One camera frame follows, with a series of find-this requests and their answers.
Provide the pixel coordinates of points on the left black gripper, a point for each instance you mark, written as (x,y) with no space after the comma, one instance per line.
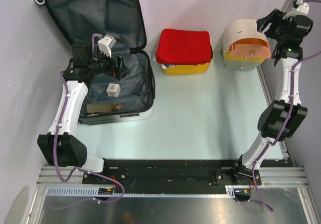
(121,71)

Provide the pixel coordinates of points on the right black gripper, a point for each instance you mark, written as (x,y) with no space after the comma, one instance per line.
(275,17)

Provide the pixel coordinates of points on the round pastel drawer box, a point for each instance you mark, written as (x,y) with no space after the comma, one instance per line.
(243,47)

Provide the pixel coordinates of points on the red item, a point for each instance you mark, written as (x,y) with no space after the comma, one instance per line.
(182,47)

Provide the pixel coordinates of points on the space print kids suitcase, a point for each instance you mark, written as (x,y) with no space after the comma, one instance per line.
(78,20)

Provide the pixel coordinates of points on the yellow plastic basket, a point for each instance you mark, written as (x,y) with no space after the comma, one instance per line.
(189,69)

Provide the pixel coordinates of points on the cream and teal knit sweater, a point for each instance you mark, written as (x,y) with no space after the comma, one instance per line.
(167,66)

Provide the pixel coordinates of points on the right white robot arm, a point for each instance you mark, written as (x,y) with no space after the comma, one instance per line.
(284,115)

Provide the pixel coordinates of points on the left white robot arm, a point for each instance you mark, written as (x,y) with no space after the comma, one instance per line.
(59,145)

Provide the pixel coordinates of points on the small white barcode box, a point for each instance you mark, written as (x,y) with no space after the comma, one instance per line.
(113,90)

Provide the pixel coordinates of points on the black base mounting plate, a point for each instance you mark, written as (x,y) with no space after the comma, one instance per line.
(180,176)

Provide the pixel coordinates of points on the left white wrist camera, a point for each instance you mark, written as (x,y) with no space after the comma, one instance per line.
(105,44)

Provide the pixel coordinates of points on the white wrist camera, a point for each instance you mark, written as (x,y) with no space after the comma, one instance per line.
(299,7)
(105,44)

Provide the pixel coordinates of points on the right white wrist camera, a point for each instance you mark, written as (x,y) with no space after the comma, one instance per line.
(299,7)

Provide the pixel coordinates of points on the aluminium frame rail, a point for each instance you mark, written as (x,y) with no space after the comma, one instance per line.
(285,177)

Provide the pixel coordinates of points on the white slotted cable duct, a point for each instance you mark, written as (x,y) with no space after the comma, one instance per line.
(74,191)

